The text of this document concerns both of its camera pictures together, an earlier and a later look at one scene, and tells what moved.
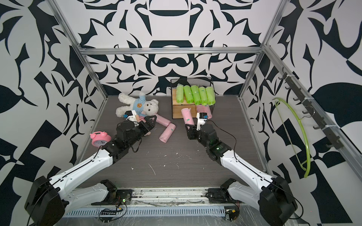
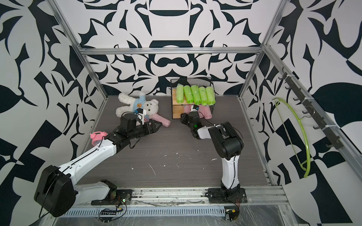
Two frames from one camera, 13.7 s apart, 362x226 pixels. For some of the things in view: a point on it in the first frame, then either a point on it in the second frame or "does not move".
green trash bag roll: [196, 94] does not move
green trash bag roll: [203, 96] does not move
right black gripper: [192, 133] -> [184, 118]
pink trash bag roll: [167, 132] -> [186, 108]
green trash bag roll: [210, 95] does not move
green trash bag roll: [179, 93] does not move
